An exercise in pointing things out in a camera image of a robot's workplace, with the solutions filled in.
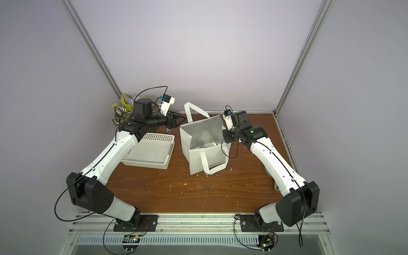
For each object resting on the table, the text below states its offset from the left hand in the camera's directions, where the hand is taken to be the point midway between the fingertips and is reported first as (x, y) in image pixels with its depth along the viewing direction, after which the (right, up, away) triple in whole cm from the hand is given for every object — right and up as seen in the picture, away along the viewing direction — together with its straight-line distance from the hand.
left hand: (184, 116), depth 74 cm
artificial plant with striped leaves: (-37, +4, +13) cm, 39 cm away
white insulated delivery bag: (+8, -15, +25) cm, 31 cm away
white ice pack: (+12, -16, +22) cm, 30 cm away
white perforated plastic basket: (-24, -21, +26) cm, 41 cm away
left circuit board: (-24, -57, -3) cm, 62 cm away
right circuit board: (+38, -57, -4) cm, 69 cm away
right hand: (+22, -6, +4) cm, 23 cm away
